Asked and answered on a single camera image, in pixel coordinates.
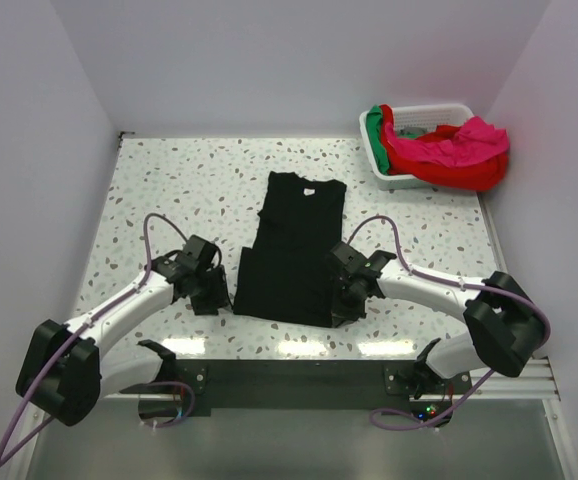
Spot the red t shirt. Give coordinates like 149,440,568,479
378,104,510,192

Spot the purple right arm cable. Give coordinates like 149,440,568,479
346,215,554,434

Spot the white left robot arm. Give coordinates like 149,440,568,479
15,235,230,426

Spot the pink t shirt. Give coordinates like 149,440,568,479
383,116,510,171

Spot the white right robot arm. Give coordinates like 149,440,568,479
326,242,551,397

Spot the green t shirt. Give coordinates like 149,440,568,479
365,105,390,175

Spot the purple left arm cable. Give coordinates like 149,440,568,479
0,213,198,470

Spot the aluminium frame rail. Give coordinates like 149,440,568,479
95,357,560,400

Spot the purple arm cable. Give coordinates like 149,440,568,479
0,213,198,470
346,215,554,434

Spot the white plastic laundry basket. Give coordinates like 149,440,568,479
359,103,473,191

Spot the black t shirt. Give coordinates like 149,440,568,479
233,172,347,328

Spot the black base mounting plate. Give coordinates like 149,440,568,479
138,357,472,431

